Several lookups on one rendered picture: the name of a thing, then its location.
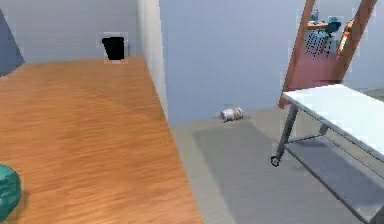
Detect white rolling table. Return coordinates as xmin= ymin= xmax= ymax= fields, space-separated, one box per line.
xmin=270 ymin=83 xmax=384 ymax=224

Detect white cylindrical can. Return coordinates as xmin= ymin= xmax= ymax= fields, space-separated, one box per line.
xmin=220 ymin=106 xmax=244 ymax=123

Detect teal chair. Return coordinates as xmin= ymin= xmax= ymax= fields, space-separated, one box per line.
xmin=304 ymin=16 xmax=342 ymax=58

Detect black bin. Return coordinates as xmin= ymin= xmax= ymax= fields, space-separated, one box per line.
xmin=101 ymin=36 xmax=126 ymax=61

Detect brown wooden table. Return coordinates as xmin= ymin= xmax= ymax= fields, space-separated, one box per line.
xmin=0 ymin=55 xmax=204 ymax=224

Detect brown wooden door frame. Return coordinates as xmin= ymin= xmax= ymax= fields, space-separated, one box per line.
xmin=278 ymin=0 xmax=378 ymax=109

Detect teal round object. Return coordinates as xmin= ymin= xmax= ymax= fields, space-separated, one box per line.
xmin=0 ymin=163 xmax=22 ymax=222

